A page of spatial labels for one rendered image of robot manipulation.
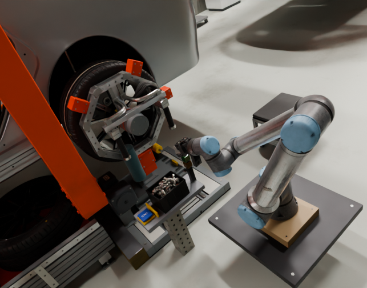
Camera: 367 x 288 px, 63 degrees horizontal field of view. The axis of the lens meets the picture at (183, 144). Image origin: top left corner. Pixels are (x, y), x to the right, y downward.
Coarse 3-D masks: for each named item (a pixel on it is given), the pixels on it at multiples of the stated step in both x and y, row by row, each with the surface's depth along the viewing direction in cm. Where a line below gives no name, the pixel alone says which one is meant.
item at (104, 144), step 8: (128, 80) 208; (112, 104) 194; (128, 104) 198; (152, 104) 208; (112, 112) 198; (144, 112) 218; (152, 112) 210; (96, 120) 188; (104, 120) 191; (152, 120) 212; (104, 136) 195; (128, 136) 207; (136, 136) 216; (144, 136) 212; (104, 144) 207; (112, 144) 211; (136, 144) 210
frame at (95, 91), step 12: (120, 72) 181; (108, 84) 174; (96, 96) 172; (156, 108) 205; (84, 120) 172; (156, 120) 209; (84, 132) 179; (156, 132) 207; (96, 144) 182; (144, 144) 205; (108, 156) 190; (120, 156) 195
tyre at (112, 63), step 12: (108, 60) 195; (84, 72) 183; (96, 72) 177; (108, 72) 180; (144, 72) 195; (84, 84) 174; (96, 84) 178; (156, 84) 204; (72, 96) 176; (84, 96) 176; (60, 108) 189; (72, 120) 177; (72, 132) 180; (84, 144) 186; (96, 156) 194
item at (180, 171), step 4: (164, 156) 267; (160, 160) 266; (164, 160) 258; (168, 160) 259; (172, 160) 255; (168, 164) 258; (172, 164) 256; (176, 164) 251; (172, 168) 252; (176, 168) 251; (180, 168) 245; (184, 168) 245; (176, 172) 244; (180, 172) 244; (184, 172) 244; (180, 176) 238; (144, 200) 230; (148, 200) 230; (140, 204) 229; (144, 204) 224; (136, 208) 228; (140, 208) 223
